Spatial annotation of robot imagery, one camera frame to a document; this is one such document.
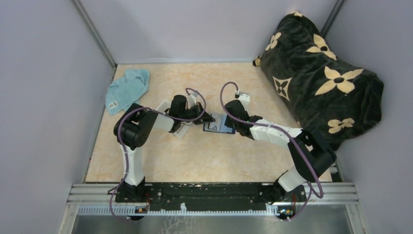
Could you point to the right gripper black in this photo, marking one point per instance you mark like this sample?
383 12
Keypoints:
229 121

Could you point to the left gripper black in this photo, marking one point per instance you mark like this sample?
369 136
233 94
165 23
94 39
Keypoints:
207 118

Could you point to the white plastic card tray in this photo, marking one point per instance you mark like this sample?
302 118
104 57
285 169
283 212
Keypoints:
177 128

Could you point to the navy blue card holder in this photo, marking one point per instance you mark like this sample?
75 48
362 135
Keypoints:
220 118

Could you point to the silver VIP card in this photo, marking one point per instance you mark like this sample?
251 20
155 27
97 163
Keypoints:
215 126

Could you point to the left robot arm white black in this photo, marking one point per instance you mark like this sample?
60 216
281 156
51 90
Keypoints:
134 128

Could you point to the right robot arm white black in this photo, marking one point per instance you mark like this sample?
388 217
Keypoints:
311 153

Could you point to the light blue towel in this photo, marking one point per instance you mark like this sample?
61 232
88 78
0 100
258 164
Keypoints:
127 90

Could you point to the black floral blanket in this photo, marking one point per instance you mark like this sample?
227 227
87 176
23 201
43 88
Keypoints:
320 90

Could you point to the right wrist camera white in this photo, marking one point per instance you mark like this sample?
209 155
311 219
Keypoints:
244 99

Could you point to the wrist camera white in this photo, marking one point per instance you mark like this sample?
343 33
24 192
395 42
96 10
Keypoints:
244 99
192 100

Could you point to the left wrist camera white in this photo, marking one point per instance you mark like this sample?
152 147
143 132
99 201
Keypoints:
192 100

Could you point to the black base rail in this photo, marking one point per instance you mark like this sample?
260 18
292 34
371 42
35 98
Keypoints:
208 197

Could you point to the aluminium frame rail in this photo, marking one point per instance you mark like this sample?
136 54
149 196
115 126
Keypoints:
96 198

